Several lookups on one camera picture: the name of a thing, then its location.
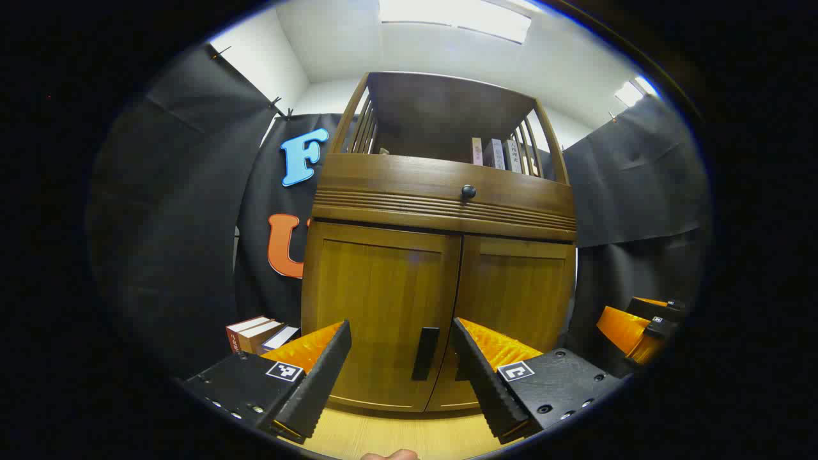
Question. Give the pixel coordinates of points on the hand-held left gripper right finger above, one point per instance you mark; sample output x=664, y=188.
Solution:
x=486, y=383

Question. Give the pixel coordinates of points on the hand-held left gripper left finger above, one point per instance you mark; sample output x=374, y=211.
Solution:
x=319, y=377

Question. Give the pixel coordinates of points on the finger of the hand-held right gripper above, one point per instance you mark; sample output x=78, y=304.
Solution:
x=652, y=309
x=623, y=329

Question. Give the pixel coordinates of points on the wooden shoe cabinet door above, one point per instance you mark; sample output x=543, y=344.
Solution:
x=517, y=287
x=377, y=287

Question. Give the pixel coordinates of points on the wooden double-door shoe cabinet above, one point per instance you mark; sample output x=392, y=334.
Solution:
x=441, y=179

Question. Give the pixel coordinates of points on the wooden cabinet drawer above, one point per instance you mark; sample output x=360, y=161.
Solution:
x=396, y=179

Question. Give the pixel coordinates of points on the blue book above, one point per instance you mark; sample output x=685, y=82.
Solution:
x=284, y=335

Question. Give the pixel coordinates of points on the brown book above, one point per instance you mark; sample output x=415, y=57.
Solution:
x=262, y=335

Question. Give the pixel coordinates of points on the red-brown book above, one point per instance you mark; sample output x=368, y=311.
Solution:
x=239, y=329

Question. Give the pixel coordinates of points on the black round drawer knob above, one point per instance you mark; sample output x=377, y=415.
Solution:
x=468, y=191

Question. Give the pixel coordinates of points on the white upright book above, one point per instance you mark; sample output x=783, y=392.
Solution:
x=513, y=155

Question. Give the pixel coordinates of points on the black backdrop cloth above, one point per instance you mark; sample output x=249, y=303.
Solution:
x=179, y=211

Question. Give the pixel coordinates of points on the ceiling light panel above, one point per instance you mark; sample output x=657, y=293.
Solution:
x=634, y=91
x=454, y=16

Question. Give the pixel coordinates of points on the pale pink upright book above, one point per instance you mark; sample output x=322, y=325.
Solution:
x=477, y=151

